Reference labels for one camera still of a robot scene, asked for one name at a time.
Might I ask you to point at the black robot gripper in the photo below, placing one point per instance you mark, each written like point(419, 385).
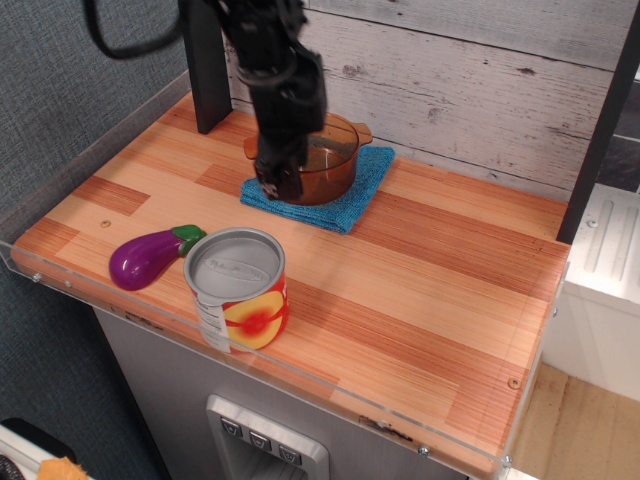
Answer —
point(286, 84)

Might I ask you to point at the orange transparent measuring cup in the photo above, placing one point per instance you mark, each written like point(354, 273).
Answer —
point(333, 146)

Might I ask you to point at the purple toy eggplant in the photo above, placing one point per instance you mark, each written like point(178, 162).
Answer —
point(137, 263)

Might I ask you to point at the red peach can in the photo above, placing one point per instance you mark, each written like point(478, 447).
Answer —
point(237, 278)

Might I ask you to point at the blue folded cloth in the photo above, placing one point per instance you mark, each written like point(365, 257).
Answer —
point(341, 214)

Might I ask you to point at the dark vertical post right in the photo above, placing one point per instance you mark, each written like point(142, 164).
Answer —
point(611, 111)

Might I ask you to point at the silver dispenser panel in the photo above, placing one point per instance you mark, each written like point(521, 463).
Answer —
point(265, 442)

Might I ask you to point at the white ridged appliance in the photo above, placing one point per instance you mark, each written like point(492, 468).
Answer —
point(593, 333)

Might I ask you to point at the dark vertical post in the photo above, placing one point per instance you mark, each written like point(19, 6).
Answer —
point(611, 111)
point(206, 60)

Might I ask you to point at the grey cabinet front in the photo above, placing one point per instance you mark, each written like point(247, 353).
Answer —
point(172, 384)

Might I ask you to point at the clear acrylic edge guard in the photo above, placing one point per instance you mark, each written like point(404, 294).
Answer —
point(432, 349)

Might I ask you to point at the dark vertical post left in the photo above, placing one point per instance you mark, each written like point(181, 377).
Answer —
point(206, 60)

